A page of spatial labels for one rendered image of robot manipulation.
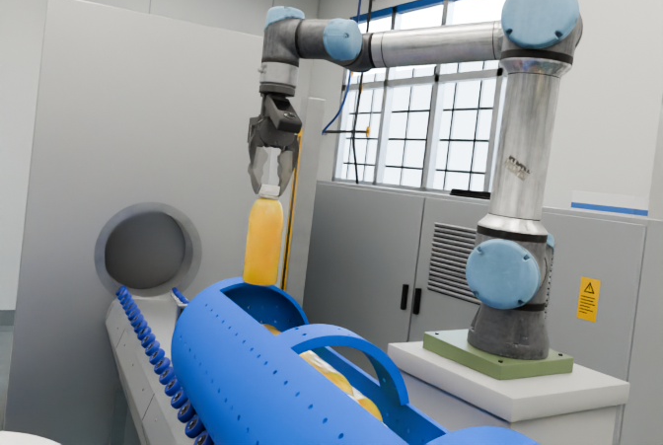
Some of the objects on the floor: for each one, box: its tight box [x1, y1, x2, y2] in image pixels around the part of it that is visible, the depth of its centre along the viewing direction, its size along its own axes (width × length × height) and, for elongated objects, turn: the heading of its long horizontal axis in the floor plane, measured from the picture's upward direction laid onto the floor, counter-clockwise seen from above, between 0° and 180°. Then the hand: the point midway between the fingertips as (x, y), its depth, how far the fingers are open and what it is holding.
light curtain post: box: [280, 97, 326, 321], centre depth 203 cm, size 6×6×170 cm
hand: (269, 188), depth 127 cm, fingers closed on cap, 4 cm apart
